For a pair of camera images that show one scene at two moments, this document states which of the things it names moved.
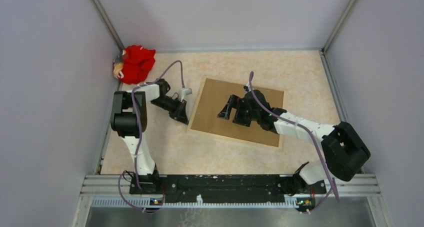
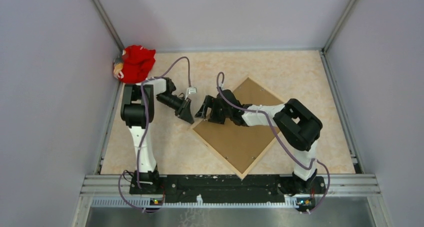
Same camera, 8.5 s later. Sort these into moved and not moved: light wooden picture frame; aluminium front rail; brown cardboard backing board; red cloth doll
Moved: brown cardboard backing board; light wooden picture frame
Not moved: red cloth doll; aluminium front rail
